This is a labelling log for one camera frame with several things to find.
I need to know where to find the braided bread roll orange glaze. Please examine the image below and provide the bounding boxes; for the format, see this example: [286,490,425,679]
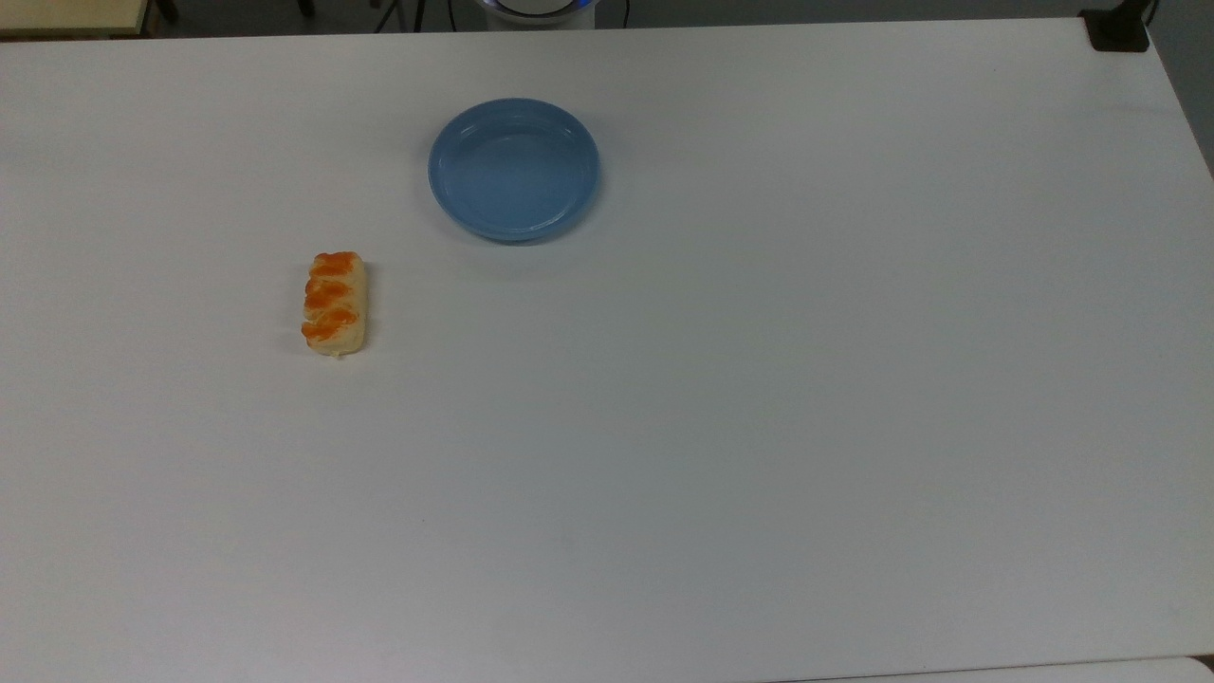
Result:
[301,250,368,359]

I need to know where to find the black table clamp mount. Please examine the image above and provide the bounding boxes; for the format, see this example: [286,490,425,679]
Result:
[1079,0,1160,53]

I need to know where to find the blue round plate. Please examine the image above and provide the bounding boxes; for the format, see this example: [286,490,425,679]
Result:
[427,97,601,243]

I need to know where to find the black tripod legs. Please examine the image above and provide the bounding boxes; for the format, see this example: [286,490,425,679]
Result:
[374,0,459,34]

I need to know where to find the light wooden table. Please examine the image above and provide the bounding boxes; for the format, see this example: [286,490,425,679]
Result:
[0,0,153,41]

